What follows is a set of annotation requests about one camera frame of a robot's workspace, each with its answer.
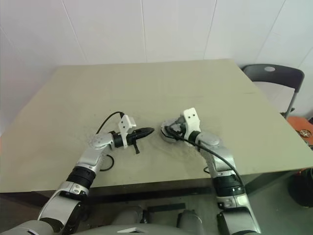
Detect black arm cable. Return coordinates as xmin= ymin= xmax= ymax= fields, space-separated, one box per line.
xmin=94 ymin=112 xmax=124 ymax=172
xmin=168 ymin=129 xmax=246 ymax=192

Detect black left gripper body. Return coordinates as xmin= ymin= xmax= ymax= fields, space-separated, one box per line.
xmin=126 ymin=131 xmax=141 ymax=156

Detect round motor housing copper windings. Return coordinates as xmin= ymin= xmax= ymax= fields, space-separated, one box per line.
xmin=159 ymin=123 xmax=188 ymax=143

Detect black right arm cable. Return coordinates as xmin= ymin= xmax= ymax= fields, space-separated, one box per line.
xmin=168 ymin=129 xmax=246 ymax=192

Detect black flat bar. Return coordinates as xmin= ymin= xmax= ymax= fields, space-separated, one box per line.
xmin=146 ymin=203 xmax=186 ymax=212

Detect silver robot torso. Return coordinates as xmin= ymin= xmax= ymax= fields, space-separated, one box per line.
xmin=0 ymin=219 xmax=196 ymax=235

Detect black folding chair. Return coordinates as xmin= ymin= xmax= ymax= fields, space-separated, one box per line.
xmin=242 ymin=64 xmax=305 ymax=120

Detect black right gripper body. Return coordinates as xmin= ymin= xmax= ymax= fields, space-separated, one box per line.
xmin=171 ymin=121 xmax=189 ymax=141

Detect orange object with emblem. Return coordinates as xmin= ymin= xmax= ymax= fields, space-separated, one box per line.
xmin=286 ymin=116 xmax=313 ymax=145

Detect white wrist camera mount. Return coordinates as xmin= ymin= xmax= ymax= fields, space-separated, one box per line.
xmin=182 ymin=107 xmax=202 ymax=141
xmin=117 ymin=115 xmax=137 ymax=149

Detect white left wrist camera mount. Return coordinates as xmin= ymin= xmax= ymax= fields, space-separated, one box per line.
xmin=117 ymin=115 xmax=137 ymax=149

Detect dark grey rounded shape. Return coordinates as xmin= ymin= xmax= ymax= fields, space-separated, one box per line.
xmin=177 ymin=209 xmax=205 ymax=235
xmin=114 ymin=205 xmax=145 ymax=225

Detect black rounded object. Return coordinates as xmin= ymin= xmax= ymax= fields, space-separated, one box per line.
xmin=288 ymin=168 xmax=313 ymax=208

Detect dark table frame rail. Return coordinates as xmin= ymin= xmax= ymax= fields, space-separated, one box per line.
xmin=31 ymin=186 xmax=216 ymax=203

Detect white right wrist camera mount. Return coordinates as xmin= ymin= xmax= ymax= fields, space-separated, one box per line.
xmin=182 ymin=107 xmax=202 ymax=141

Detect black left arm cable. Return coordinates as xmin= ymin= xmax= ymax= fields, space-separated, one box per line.
xmin=94 ymin=112 xmax=124 ymax=172

